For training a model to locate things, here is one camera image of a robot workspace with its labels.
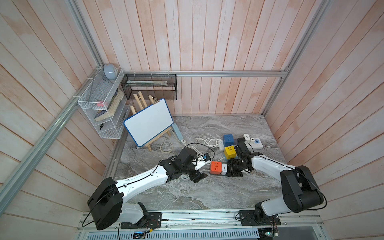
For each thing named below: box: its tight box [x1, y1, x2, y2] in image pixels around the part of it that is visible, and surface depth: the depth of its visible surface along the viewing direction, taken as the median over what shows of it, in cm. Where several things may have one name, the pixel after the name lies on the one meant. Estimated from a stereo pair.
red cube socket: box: [210, 161, 223, 175], surface depth 85 cm
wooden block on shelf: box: [94, 88, 124, 121], surface depth 83 cm
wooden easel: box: [130, 91, 173, 152], surface depth 86 cm
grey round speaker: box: [103, 63, 119, 80], surface depth 84 cm
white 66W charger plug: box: [221, 163, 228, 175], surface depth 85 cm
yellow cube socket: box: [224, 145, 237, 160], surface depth 92 cm
